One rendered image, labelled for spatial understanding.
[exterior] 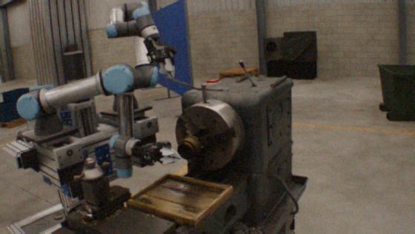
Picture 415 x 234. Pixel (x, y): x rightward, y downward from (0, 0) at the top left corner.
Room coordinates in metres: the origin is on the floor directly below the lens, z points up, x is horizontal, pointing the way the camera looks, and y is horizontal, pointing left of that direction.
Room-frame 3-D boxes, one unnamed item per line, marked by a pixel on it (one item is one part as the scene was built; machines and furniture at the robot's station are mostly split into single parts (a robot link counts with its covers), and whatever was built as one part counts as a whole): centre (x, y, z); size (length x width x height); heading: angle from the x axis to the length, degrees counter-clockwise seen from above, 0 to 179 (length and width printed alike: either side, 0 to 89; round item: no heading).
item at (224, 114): (1.44, -0.02, 1.08); 0.32 x 0.09 x 0.32; 56
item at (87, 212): (0.99, 0.37, 0.99); 0.20 x 0.10 x 0.05; 146
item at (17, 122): (7.09, 4.49, 0.39); 1.20 x 0.80 x 0.79; 156
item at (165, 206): (1.22, 0.12, 0.89); 0.36 x 0.30 x 0.04; 56
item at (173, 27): (8.21, 0.79, 1.18); 4.12 x 0.80 x 2.35; 19
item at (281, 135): (1.79, -0.23, 1.06); 0.59 x 0.48 x 0.39; 146
